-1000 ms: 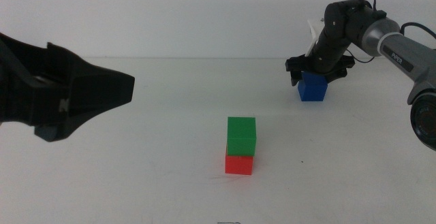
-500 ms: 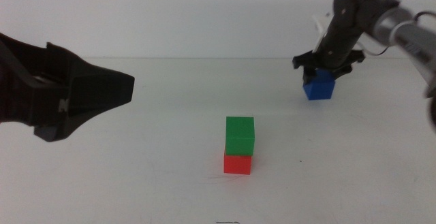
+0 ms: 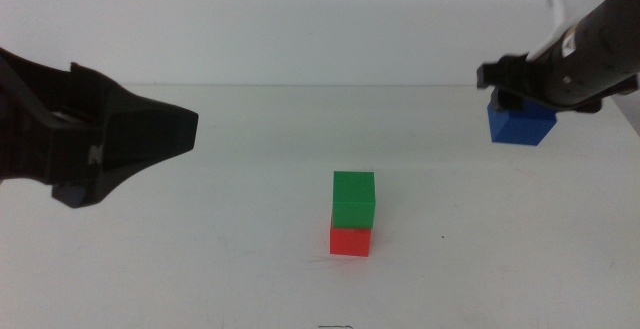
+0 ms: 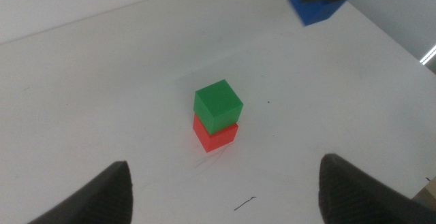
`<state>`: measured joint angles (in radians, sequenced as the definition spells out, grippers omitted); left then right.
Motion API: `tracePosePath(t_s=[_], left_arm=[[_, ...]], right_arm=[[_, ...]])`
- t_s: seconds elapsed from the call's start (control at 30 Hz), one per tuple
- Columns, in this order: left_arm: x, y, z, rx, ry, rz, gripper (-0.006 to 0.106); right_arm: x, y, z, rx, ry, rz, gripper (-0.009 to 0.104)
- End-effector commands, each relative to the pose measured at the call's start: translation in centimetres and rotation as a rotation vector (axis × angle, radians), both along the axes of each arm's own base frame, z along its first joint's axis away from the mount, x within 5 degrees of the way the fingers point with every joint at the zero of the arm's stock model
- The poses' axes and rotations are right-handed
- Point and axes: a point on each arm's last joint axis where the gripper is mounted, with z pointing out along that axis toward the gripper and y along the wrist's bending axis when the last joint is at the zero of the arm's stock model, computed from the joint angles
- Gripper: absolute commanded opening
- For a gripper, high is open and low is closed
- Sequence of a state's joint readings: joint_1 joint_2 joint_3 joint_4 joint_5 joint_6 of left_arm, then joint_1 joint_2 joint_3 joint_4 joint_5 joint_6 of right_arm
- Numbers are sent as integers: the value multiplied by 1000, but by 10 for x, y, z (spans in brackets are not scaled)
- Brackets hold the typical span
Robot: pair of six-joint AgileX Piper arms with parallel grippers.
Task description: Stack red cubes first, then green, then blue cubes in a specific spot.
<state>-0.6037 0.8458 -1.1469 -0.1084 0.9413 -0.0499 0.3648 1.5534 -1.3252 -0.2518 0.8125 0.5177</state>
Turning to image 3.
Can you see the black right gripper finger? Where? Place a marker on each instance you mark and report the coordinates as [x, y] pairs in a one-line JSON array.
[[506, 101], [585, 109]]

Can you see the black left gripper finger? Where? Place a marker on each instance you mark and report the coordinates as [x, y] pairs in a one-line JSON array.
[[150, 134]]

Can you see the blue cube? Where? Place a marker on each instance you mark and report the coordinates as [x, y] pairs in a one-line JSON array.
[[520, 126]]

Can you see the green cube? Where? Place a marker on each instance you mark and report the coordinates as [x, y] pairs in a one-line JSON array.
[[353, 199]]

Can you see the red cube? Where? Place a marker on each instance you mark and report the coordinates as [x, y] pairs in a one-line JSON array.
[[350, 243]]

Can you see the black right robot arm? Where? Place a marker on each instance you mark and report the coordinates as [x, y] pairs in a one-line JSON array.
[[610, 34]]

